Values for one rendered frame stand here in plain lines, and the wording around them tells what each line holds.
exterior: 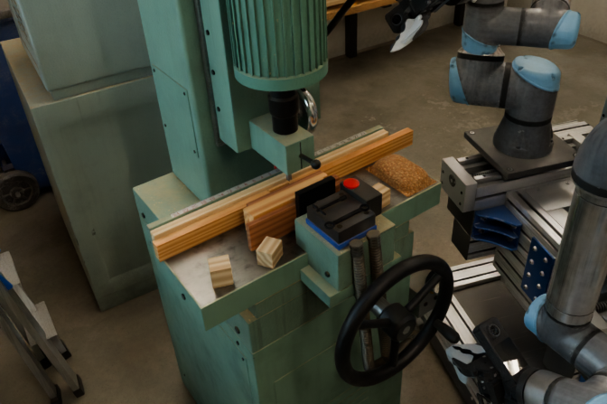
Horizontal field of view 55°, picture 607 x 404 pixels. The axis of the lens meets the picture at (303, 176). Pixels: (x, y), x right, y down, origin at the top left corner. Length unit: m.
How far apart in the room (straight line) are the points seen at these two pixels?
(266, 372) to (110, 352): 1.07
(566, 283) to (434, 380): 1.13
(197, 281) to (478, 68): 0.86
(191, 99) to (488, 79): 0.73
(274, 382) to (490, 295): 0.96
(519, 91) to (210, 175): 0.77
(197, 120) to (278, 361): 0.54
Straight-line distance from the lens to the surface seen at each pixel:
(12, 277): 1.90
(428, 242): 2.55
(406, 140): 1.44
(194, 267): 1.14
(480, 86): 1.54
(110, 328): 2.35
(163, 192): 1.53
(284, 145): 1.13
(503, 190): 1.63
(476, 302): 2.04
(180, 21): 1.20
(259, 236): 1.14
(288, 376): 1.35
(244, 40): 1.04
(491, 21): 1.26
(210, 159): 1.35
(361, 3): 3.54
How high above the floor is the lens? 1.66
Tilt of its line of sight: 35 degrees down
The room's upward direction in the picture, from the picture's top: 3 degrees counter-clockwise
